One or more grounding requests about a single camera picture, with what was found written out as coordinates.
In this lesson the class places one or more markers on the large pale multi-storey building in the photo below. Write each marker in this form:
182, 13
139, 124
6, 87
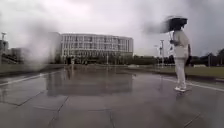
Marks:
95, 45

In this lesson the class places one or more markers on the wet grey paved plaza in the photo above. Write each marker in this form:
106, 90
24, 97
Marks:
100, 103

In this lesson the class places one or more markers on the group of people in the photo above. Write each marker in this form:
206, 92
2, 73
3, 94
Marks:
69, 61

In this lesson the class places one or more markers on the pole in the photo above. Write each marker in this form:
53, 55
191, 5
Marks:
162, 50

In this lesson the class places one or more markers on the person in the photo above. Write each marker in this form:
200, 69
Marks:
181, 50

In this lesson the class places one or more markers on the row of trees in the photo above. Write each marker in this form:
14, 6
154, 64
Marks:
186, 60

